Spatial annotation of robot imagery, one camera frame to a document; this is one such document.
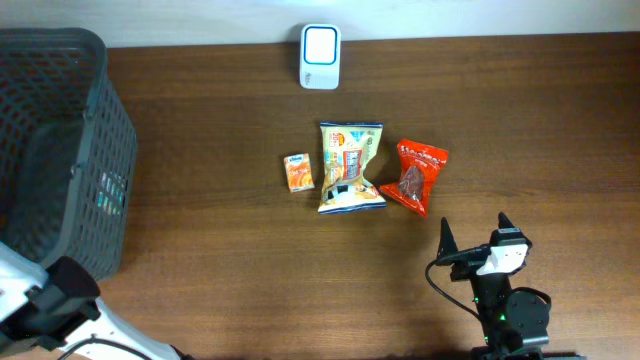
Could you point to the orange tissue pack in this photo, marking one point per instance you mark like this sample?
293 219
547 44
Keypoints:
298 172

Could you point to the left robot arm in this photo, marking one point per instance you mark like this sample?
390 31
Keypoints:
60 308

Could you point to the teal tissue pack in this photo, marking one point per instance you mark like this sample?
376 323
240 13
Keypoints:
111 194

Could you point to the beige snack bag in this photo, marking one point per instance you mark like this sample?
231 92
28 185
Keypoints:
347 150

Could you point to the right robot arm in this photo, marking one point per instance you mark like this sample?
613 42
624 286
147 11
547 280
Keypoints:
514 320

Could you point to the white barcode scanner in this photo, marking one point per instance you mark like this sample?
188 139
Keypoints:
320 57

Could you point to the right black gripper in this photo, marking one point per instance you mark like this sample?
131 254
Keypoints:
473 254

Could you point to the grey plastic mesh basket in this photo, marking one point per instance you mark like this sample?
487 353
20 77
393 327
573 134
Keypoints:
62 126

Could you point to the red Hacks candy bag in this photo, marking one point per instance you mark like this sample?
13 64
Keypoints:
420 168

